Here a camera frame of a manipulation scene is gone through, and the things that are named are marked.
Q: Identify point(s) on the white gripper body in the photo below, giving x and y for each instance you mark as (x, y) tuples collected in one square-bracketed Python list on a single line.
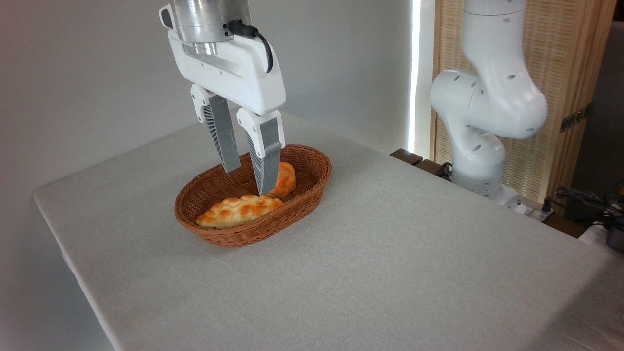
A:
[(234, 73)]

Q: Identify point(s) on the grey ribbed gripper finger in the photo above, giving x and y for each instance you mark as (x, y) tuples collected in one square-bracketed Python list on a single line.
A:
[(222, 131), (265, 161)]

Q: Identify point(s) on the round knotted bread roll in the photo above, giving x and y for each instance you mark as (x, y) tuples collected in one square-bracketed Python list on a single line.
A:
[(287, 180)]

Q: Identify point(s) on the long braided bread loaf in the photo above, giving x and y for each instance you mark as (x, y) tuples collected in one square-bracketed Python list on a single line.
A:
[(234, 210)]

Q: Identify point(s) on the brown oval wicker basket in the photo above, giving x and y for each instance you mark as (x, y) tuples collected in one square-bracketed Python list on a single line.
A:
[(253, 235)]

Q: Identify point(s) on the dark wooden furniture piece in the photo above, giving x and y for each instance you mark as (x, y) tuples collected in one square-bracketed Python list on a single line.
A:
[(407, 156)]

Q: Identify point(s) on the white fabric tablecloth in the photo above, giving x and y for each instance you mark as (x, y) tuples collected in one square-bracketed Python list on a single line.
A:
[(390, 273)]

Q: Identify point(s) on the metal screen hinge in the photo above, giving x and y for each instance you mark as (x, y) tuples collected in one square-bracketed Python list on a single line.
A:
[(574, 118)]

